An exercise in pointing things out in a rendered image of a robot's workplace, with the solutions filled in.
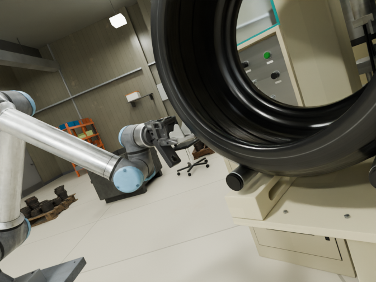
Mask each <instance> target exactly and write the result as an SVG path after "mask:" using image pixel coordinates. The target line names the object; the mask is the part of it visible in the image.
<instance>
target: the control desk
mask: <svg viewBox="0 0 376 282"><path fill-rule="evenodd" d="M237 49H238V54H239V58H240V61H241V63H242V66H243V68H244V70H245V72H246V74H247V75H248V77H249V79H250V80H251V81H252V82H253V84H254V85H255V86H256V87H257V88H258V89H259V90H260V91H262V92H263V93H264V94H266V95H268V96H269V97H271V98H273V99H274V100H277V101H279V102H282V103H285V104H288V105H294V106H305V103H304V100H303V96H302V93H301V90H300V87H299V83H298V80H297V77H296V73H295V70H294V67H293V63H292V60H291V57H290V54H289V50H288V47H287V44H286V41H285V37H284V34H283V31H282V28H281V25H277V26H275V27H273V28H271V29H269V30H268V31H266V32H264V33H262V34H260V35H258V36H256V37H254V38H253V39H251V40H249V41H247V42H245V43H243V44H241V45H239V46H237ZM223 159H224V162H225V165H226V167H227V170H228V172H229V173H231V172H232V171H233V170H234V169H235V168H236V167H238V165H237V164H235V163H233V162H231V161H229V160H227V159H225V158H223ZM248 227H249V229H250V232H251V234H252V238H253V240H254V243H255V245H256V248H257V251H258V254H259V256H262V257H267V258H270V259H274V260H279V261H284V262H288V263H292V264H296V265H301V266H306V267H311V268H314V269H319V270H323V271H328V272H332V273H335V274H340V275H345V276H349V277H353V278H355V277H356V275H357V273H356V270H355V266H354V263H353V260H352V257H351V253H350V250H349V247H348V244H347V240H346V239H342V238H333V237H326V236H318V235H312V234H304V233H296V232H288V231H280V230H275V229H267V228H259V227H250V226H248Z"/></svg>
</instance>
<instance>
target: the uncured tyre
mask: <svg viewBox="0 0 376 282"><path fill-rule="evenodd" d="M242 1H243V0H152V1H151V39H152V48H153V54H154V59H155V63H156V67H157V71H158V75H159V78H160V80H161V83H162V86H163V88H164V91H165V93H166V95H167V97H168V99H169V101H170V103H171V105H172V106H173V108H174V109H175V111H176V113H177V114H178V116H179V117H180V119H181V120H182V121H183V122H184V124H185V125H186V126H187V127H188V128H189V130H190V131H191V132H192V133H193V134H194V135H195V136H196V137H197V138H198V139H200V140H201V141H202V142H203V143H204V144H205V145H207V146H208V147H209V148H210V149H212V150H213V151H214V152H215V153H217V154H219V155H220V156H222V157H223V158H225V159H227V160H229V161H231V162H233V163H235V164H237V165H239V166H241V167H244V168H246V169H249V170H252V171H256V172H260V173H264V174H268V175H275V176H286V177H302V176H314V175H321V174H325V173H330V172H334V171H338V170H341V169H344V168H347V167H350V166H353V165H356V164H358V163H360V162H362V161H365V160H367V159H369V158H371V157H373V156H375V155H376V70H375V72H374V74H373V76H372V78H371V80H370V82H368V83H367V84H366V85H365V86H364V87H362V88H361V89H359V90H357V91H356V92H354V93H353V94H351V95H349V96H347V97H345V98H343V99H340V100H338V101H335V102H332V103H329V104H325V105H319V106H294V105H288V104H285V103H282V102H279V101H277V100H274V99H273V98H271V97H269V96H268V95H266V94H264V93H263V92H262V91H260V90H259V89H258V88H257V87H256V86H255V85H254V84H253V82H252V81H251V80H250V79H249V77H248V75H247V74H246V72H245V70H244V68H243V66H242V63H241V61H240V58H239V54H238V49H237V40H236V29H237V20H238V14H239V10H240V7H241V4H242Z"/></svg>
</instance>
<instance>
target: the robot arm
mask: <svg viewBox="0 0 376 282"><path fill-rule="evenodd" d="M35 110H36V106H35V103H34V101H33V99H32V98H31V97H30V96H29V95H28V94H27V93H25V92H22V91H15V90H10V91H0V262H1V261H2V260H3V259H4V258H5V257H6V256H8V255H9V254H10V253H11V252H12V251H14V250H15V249H16V248H17V247H18V246H20V245H22V244H23V243H24V242H25V240H26V239H27V238H28V237H29V235H30V231H31V225H30V222H29V221H28V219H26V218H25V216H24V215H23V214H22V213H21V212H20V206H21V193H22V180H23V173H24V160H25V147H26V142H28V143H30V144H32V145H34V146H36V147H39V148H41V149H43V150H45V151H47V152H50V153H52V154H54V155H56V156H58V157H60V158H63V159H65V160H67V161H70V162H72V163H74V164H76V165H78V166H81V167H83V168H85V169H87V170H89V171H91V172H94V173H96V174H98V175H100V176H102V177H105V178H107V179H108V180H109V181H112V182H114V184H115V186H116V188H117V189H118V190H120V191H122V192H127V193H129V192H134V191H135V190H137V189H138V188H140V187H141V185H142V184H143V182H144V181H147V180H149V179H151V178H152V177H154V176H155V174H156V172H155V166H154V164H153V160H152V156H151V152H150V149H149V147H154V146H155V147H156V148H157V150H158V151H159V153H160V154H161V156H162V157H163V159H164V160H165V162H166V163H167V165H168V166H169V168H172V167H174V166H175V165H177V164H179V163H180V162H181V159H180V158H179V156H178V155H177V153H176V152H175V150H174V149H173V148H172V146H171V145H174V144H179V143H184V142H188V141H191V140H193V139H194V138H195V137H196V136H195V135H194V134H193V133H192V132H191V131H190V130H189V128H188V127H187V126H186V125H185V124H184V122H182V127H180V126H179V125H178V122H177V120H176V116H168V117H161V119H160V118H159V119H157V120H150V121H148V122H146V123H143V124H136V125H128V126H125V127H123V128H122V129H121V131H120V133H119V142H120V144H121V145H122V146H123V147H125V148H126V152H127V155H128V159H129V160H127V159H125V158H123V157H119V156H117V155H114V154H112V153H110V152H108V151H106V150H104V149H101V148H99V147H97V146H95V145H93V144H91V143H88V142H86V141H84V140H82V139H79V138H77V137H75V136H73V135H71V134H68V133H66V132H64V131H62V130H60V129H57V128H55V127H53V126H51V125H49V124H47V123H44V122H42V121H40V120H38V119H36V118H34V117H32V116H33V115H34V113H35ZM0 282H17V281H16V280H15V279H14V278H13V277H11V276H9V275H7V274H5V273H4V272H3V271H2V270H1V269H0Z"/></svg>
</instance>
